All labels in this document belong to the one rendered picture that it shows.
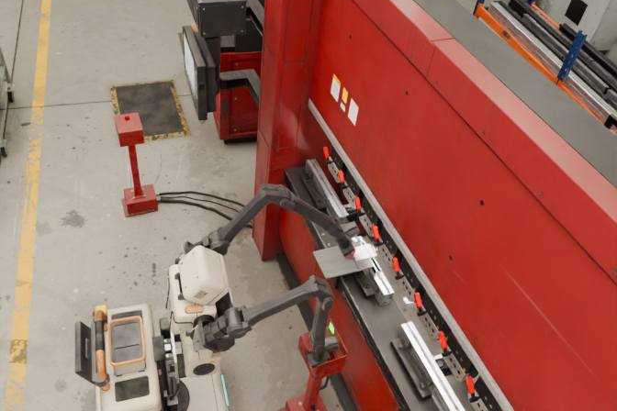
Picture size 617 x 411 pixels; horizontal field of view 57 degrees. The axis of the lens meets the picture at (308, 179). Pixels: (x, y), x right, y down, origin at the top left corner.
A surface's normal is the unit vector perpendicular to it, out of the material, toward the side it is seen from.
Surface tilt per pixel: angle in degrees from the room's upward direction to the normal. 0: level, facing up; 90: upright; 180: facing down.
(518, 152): 90
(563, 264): 90
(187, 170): 0
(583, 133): 0
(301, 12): 90
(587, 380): 90
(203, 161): 0
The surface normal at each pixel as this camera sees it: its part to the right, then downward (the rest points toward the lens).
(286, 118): 0.37, 0.66
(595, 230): -0.92, 0.18
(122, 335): 0.11, -0.73
